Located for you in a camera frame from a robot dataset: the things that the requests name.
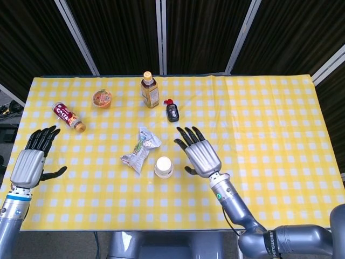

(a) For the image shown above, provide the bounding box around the dark thin hanging cable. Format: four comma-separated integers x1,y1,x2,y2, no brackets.
93,231,102,259

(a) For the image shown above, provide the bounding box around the red label coffee bottle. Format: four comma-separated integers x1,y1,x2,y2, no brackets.
52,101,86,133

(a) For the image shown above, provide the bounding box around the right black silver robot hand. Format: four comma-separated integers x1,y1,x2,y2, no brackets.
174,126,222,179

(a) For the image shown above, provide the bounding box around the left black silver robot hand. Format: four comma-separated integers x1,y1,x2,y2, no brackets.
10,125,68,188

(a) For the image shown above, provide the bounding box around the yellow white checkered tablecloth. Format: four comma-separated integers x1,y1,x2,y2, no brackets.
0,75,345,233

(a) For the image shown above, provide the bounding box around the white partition frame post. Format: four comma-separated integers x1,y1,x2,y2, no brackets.
155,0,167,76
0,83,26,107
225,0,262,75
55,0,100,76
311,44,345,86

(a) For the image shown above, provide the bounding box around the crumpled silver snack bag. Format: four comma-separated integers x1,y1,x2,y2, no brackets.
120,126,162,175

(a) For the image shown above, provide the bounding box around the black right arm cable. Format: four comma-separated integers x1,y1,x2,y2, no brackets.
222,205,241,236

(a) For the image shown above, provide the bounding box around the black floor cable bundle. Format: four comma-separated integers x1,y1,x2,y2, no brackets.
0,99,25,144

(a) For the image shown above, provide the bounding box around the tea bottle yellow cap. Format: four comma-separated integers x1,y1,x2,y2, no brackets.
140,71,161,109

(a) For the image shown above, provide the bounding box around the paper cup green fern print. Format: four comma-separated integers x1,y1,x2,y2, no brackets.
154,156,174,176

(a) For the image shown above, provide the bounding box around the small dark sauce bottle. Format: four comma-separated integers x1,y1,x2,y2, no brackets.
163,99,181,123

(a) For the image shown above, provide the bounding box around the dark ribbed partition panel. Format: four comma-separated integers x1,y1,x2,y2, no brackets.
316,51,345,173
231,0,345,76
67,0,162,76
165,0,253,75
0,0,92,103

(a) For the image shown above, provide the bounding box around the orange jelly cup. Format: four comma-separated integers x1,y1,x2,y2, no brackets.
92,88,113,109

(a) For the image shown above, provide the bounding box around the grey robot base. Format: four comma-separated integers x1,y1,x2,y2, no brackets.
107,231,224,259

